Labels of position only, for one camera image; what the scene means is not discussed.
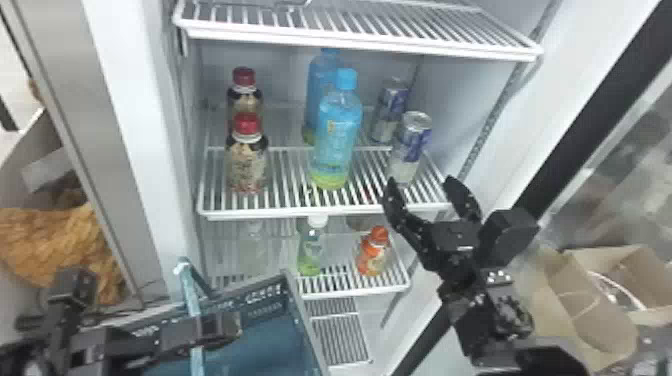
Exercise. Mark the silver blue can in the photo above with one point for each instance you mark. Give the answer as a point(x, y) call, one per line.
point(389, 110)
point(410, 147)

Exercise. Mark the blue basket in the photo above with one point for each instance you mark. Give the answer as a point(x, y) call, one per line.
point(262, 346)

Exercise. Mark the white fridge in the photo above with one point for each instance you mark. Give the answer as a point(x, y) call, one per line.
point(131, 131)

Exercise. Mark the green bottle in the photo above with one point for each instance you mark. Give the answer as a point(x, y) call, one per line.
point(311, 252)

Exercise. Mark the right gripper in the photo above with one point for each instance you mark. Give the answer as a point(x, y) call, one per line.
point(456, 246)

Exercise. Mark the fridge door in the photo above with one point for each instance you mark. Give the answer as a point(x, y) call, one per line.
point(604, 115)

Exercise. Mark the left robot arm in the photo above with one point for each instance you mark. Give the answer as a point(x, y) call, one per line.
point(63, 346)

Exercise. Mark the orange bottle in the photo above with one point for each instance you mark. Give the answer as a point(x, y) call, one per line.
point(372, 254)

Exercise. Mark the blue bottle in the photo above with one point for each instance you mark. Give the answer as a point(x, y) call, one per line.
point(319, 78)
point(336, 136)

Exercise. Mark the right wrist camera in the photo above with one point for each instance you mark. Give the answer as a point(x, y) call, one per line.
point(506, 236)

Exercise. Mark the orange snack packet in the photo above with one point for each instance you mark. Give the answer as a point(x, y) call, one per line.
point(52, 241)

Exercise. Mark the cardboard box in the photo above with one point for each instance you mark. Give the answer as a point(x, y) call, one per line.
point(577, 304)

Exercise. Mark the dark bottle red cap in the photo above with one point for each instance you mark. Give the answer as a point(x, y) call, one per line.
point(244, 100)
point(246, 162)

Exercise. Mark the clear bottle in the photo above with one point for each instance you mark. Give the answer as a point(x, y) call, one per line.
point(251, 246)

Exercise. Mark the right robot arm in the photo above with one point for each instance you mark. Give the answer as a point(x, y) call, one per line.
point(493, 328)

